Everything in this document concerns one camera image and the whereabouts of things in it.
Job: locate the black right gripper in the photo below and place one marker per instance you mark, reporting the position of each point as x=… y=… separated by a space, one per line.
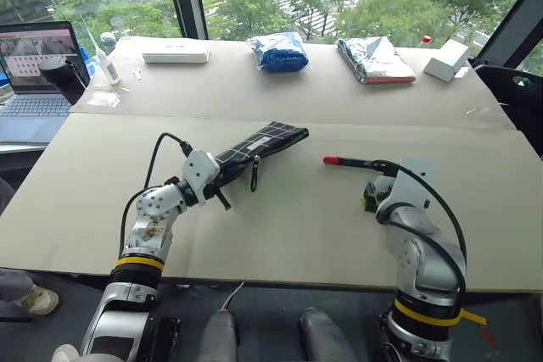
x=377 y=192

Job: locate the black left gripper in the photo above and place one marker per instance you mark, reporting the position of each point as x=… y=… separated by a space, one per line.
x=215 y=185

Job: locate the green highlighter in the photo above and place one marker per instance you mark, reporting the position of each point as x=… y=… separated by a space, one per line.
x=364 y=200

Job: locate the black grid pouch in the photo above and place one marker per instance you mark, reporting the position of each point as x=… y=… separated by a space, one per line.
x=263 y=141

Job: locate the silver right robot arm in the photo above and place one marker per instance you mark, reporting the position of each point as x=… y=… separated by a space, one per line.
x=428 y=260

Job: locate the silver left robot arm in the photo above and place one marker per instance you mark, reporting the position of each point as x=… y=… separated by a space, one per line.
x=148 y=209

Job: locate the red capped black marker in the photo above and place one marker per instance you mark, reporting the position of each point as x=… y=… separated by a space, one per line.
x=339 y=161

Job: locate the beige cardboard sheet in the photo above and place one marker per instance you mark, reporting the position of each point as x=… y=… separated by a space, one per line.
x=297 y=230
x=297 y=95

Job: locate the clear plastic scrap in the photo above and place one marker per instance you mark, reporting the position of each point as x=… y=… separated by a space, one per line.
x=471 y=111

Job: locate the silver foil packet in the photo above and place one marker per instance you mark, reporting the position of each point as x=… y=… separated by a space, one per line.
x=373 y=61

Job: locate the dark grey rounded shape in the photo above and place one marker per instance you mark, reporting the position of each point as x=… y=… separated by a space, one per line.
x=324 y=336
x=218 y=336

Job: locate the small white cardboard box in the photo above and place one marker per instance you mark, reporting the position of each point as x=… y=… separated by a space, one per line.
x=445 y=61

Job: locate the small silver key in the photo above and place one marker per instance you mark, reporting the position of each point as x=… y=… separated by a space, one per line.
x=136 y=75

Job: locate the flat white box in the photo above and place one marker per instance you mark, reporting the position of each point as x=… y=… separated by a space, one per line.
x=176 y=54

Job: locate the blue cloth in plastic bag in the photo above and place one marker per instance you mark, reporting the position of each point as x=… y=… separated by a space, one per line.
x=278 y=54

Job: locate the small clear plastic bag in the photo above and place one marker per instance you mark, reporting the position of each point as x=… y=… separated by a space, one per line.
x=103 y=99

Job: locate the small red cap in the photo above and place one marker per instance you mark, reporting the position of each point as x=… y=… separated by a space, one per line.
x=426 y=39

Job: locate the black machine with round light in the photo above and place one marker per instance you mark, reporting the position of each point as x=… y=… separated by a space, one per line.
x=513 y=90

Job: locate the white glue bottle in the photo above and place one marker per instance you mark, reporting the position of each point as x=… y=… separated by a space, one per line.
x=107 y=64

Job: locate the teal capped bottle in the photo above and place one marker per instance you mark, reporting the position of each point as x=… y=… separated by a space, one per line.
x=108 y=42

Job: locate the black cylinder cup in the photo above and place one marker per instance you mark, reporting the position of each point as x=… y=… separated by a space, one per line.
x=63 y=78

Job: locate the white sneaker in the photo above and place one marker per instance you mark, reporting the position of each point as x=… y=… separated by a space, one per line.
x=40 y=299

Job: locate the open grey laptop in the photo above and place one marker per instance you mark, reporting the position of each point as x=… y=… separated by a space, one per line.
x=29 y=82

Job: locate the grey trouser leg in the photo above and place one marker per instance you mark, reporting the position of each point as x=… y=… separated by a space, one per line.
x=12 y=285

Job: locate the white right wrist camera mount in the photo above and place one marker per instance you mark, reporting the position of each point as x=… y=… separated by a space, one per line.
x=413 y=186

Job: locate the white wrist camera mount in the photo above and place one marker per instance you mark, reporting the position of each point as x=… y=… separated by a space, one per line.
x=199 y=169
x=413 y=186

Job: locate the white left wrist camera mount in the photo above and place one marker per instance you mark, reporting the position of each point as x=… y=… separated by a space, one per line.
x=199 y=169

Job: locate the dark slanted window frame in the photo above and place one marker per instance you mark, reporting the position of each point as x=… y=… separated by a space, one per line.
x=517 y=23

